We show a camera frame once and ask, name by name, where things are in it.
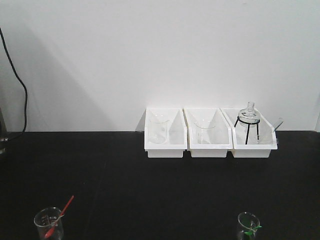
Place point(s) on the clear beaker in bin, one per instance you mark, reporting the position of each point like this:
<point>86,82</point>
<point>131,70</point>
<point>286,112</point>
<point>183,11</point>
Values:
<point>204,130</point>
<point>157,129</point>

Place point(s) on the clear beaker in middle bin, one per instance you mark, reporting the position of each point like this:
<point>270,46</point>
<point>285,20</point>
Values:
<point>204,130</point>

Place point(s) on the left white plastic bin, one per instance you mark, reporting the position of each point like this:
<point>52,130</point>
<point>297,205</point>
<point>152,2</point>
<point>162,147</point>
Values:
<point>176,142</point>

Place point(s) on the graduated glass beaker left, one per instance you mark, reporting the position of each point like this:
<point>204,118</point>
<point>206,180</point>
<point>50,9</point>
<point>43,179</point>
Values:
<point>44,219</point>

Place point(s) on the clear beaker in left bin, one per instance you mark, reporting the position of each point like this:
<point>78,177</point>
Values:
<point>157,129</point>

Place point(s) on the white plastic bin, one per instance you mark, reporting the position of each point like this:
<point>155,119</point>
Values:
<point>221,141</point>
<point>176,142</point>
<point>254,148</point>

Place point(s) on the round glass flask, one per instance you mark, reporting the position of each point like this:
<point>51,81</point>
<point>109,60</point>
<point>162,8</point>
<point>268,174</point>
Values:
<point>249,114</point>

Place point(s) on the right white plastic bin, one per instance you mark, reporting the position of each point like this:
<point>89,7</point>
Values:
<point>254,148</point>

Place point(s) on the black metal tripod stand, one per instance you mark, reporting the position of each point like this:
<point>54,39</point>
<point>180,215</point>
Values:
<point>247,135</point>

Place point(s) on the small glass beaker right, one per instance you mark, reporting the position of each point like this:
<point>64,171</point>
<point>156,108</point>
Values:
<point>245,222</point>

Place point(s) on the red plastic spoon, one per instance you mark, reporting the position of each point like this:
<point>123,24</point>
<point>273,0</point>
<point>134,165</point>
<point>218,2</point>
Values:
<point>51,231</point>

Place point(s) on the middle white plastic bin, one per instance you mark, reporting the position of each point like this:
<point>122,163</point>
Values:
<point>221,141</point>

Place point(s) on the green plastic spoon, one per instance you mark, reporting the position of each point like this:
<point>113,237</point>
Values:
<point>252,231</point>

